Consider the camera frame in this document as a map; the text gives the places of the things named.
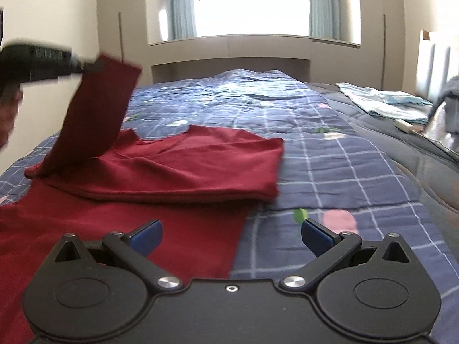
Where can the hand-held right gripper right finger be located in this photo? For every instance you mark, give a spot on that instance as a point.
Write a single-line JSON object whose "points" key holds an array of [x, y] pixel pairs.
{"points": [[315, 238]]}

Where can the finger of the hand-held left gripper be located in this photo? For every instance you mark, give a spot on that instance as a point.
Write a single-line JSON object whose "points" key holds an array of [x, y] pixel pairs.
{"points": [[91, 66]]}

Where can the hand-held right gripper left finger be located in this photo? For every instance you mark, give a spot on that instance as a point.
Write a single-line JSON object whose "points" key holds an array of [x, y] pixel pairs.
{"points": [[147, 238]]}

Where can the dark red knit top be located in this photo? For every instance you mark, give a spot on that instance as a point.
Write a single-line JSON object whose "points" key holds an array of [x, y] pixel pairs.
{"points": [[154, 172]]}

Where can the person's left hand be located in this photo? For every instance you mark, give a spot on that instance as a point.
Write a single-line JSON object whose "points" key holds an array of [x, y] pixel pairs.
{"points": [[9, 122]]}

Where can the blue plaid floral quilt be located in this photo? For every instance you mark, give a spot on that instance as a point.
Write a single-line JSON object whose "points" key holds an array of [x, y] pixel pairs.
{"points": [[304, 143]]}

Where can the light blue curtain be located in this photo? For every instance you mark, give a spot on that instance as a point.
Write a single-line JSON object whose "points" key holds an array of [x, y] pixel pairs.
{"points": [[181, 3], [324, 3]]}

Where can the dark grey bed cover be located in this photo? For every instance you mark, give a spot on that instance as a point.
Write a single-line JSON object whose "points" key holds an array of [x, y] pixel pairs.
{"points": [[401, 143]]}

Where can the small white box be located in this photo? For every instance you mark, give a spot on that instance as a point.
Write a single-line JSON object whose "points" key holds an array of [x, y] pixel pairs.
{"points": [[403, 125]]}

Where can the light blue folded cloth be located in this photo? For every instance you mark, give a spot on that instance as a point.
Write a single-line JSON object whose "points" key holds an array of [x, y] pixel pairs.
{"points": [[376, 101]]}

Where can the beige wooden headboard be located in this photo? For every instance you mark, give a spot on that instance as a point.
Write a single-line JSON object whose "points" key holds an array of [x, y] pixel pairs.
{"points": [[251, 52]]}

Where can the bright window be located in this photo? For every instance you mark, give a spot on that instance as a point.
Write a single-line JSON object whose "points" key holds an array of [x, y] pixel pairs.
{"points": [[251, 1]]}

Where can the grey garment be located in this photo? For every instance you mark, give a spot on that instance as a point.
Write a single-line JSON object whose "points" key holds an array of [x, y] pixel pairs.
{"points": [[450, 100]]}

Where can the white padded headboard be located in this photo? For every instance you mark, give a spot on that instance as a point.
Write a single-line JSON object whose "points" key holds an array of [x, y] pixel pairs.
{"points": [[435, 64]]}

